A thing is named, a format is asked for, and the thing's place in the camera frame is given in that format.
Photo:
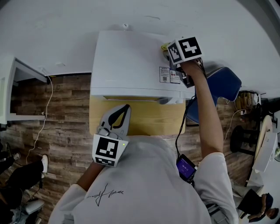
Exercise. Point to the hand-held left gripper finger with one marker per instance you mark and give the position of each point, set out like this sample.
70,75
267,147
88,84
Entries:
126,122
107,119

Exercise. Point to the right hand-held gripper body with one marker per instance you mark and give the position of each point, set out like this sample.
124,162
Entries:
188,49

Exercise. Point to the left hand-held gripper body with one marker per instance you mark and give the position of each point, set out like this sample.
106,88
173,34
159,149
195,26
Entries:
107,149

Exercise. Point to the yellow cloth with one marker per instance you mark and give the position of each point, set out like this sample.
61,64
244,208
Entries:
164,47

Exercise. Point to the white appliance box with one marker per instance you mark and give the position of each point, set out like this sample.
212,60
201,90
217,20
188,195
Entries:
127,65

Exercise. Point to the person's left forearm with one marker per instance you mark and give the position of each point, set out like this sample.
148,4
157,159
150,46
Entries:
89,177

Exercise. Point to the person's right forearm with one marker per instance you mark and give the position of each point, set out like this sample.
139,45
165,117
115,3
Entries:
207,113

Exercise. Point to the person's white shirt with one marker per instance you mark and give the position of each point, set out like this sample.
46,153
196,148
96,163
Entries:
142,186

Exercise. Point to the blue chair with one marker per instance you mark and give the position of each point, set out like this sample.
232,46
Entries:
225,85

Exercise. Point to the black device with purple screen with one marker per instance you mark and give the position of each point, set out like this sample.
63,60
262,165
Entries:
186,168

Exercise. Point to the brown cardboard box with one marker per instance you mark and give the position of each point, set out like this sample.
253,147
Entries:
245,100

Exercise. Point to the white router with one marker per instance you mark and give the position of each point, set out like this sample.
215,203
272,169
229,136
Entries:
256,99

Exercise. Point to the grey office chair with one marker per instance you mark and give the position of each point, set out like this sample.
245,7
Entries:
33,206

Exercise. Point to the white side table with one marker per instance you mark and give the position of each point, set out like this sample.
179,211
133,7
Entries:
3,98

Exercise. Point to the white cabinet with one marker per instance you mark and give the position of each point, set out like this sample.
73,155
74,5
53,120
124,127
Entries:
265,153

